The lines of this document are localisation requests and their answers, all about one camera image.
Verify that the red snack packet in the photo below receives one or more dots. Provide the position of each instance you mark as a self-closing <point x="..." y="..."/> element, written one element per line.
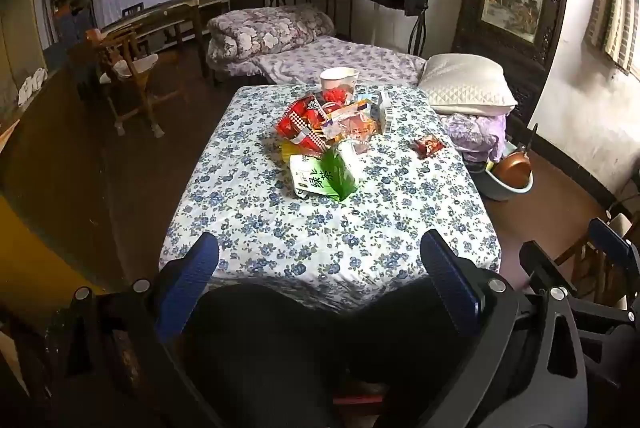
<point x="295" y="120"/>

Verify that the pink picture packet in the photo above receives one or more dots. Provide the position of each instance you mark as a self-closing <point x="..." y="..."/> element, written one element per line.
<point x="355" y="127"/>

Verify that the small white carton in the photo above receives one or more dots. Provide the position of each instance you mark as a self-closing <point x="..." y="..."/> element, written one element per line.
<point x="384" y="110"/>

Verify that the white quilted pillow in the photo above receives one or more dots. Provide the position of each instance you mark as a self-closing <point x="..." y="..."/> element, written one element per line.
<point x="465" y="82"/>

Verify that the blue floral tablecloth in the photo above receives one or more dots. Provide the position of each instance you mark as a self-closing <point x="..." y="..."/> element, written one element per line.
<point x="250" y="208"/>

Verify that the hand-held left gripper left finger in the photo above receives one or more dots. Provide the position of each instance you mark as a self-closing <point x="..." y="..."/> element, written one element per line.
<point x="192" y="273"/>

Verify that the red white striped packet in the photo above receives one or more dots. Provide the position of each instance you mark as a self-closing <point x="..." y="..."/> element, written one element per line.
<point x="312" y="140"/>

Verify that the wooden chair with cream cushion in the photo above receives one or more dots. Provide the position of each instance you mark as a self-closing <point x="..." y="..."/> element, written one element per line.
<point x="582" y="265"/>

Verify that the yellow plastic item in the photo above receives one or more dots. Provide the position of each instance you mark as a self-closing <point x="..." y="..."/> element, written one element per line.
<point x="488" y="165"/>

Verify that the green and white tea box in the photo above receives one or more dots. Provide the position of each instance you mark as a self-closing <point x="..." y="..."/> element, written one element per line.
<point x="320" y="173"/>

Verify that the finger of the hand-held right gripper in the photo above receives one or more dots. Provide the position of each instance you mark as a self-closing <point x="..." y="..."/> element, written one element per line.
<point x="542" y="268"/>
<point x="612" y="243"/>

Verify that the long wooden bench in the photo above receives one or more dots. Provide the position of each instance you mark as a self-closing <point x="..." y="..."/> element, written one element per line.
<point x="170" y="15"/>

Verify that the small wooden rocking chair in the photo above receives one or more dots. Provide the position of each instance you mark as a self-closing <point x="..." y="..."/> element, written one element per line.
<point x="125" y="72"/>

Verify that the rolled floral quilt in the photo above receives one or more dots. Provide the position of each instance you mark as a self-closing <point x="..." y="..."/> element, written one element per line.
<point x="265" y="30"/>

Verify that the small red wrapper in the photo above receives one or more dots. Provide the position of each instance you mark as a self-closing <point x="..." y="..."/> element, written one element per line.
<point x="428" y="146"/>

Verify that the folded purple blanket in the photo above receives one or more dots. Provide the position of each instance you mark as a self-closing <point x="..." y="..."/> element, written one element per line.
<point x="475" y="135"/>

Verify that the red pom-pom decoration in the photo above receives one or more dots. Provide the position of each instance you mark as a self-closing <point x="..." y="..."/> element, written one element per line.
<point x="336" y="95"/>

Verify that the white paper cup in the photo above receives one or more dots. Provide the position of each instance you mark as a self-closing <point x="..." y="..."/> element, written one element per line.
<point x="337" y="82"/>

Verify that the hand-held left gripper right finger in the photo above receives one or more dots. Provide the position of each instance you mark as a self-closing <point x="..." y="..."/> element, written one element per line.
<point x="450" y="278"/>

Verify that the light blue plastic basin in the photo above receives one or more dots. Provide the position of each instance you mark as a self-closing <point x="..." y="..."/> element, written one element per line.
<point x="500" y="194"/>

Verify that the brown bowl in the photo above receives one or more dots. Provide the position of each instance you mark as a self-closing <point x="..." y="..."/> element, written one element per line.
<point x="512" y="170"/>

